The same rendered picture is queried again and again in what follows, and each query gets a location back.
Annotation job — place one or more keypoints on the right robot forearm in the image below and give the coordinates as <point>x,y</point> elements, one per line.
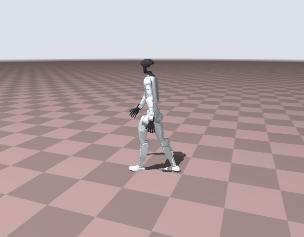
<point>142,103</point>

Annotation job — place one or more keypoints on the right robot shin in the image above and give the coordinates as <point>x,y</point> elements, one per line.
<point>169,154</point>

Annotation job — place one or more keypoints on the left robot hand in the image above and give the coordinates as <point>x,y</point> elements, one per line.
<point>151,126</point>

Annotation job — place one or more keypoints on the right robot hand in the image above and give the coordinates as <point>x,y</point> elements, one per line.
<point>134,111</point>

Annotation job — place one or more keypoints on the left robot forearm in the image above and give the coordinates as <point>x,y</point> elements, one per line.
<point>151,108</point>

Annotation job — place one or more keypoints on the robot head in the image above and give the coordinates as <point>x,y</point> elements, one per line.
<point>146,63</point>

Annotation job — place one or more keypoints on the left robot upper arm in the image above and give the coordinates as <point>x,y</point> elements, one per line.
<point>148,86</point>

